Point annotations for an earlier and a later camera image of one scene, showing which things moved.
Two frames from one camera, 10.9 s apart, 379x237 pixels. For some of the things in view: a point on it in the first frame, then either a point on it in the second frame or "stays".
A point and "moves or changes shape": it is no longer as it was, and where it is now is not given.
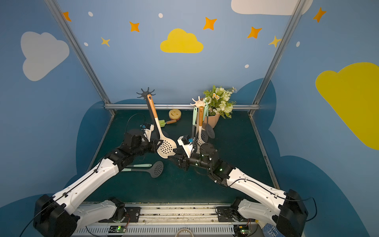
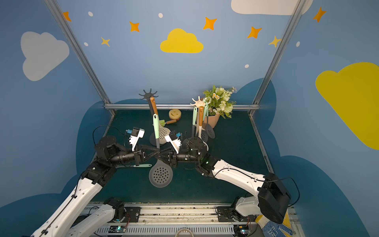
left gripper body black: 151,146 -> 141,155
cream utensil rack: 198,103 stays
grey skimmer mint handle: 208,128 stays
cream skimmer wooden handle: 168,146 moves or changes shape
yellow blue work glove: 271,230 stays
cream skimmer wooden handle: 200,141 stays
